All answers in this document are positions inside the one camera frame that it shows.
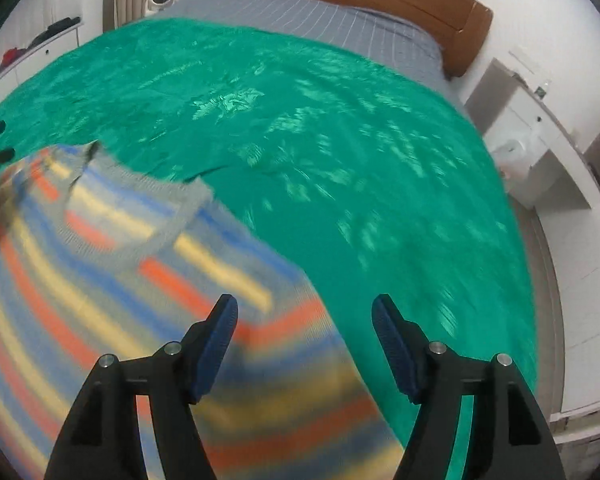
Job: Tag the striped knit sweater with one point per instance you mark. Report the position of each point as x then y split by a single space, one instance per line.
105 270

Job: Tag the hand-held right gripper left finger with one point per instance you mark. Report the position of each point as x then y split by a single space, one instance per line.
220 340

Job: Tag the dark clothes pile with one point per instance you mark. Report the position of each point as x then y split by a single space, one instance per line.
55 30

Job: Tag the brown wooden headboard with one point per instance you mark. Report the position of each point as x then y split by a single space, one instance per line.
460 35

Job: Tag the grey checked bed sheet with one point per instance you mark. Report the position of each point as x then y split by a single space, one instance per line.
330 20

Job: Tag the red cloth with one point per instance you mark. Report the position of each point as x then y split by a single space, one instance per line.
12 56

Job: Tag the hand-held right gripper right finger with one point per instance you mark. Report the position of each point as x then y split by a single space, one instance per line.
395 350

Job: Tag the white nightstand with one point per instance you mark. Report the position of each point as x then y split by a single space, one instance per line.
535 125

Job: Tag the white fan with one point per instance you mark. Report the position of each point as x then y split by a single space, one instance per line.
159 0

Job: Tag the green blanket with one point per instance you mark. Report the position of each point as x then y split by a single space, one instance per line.
330 160

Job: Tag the white low cabinet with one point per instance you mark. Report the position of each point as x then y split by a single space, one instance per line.
40 60

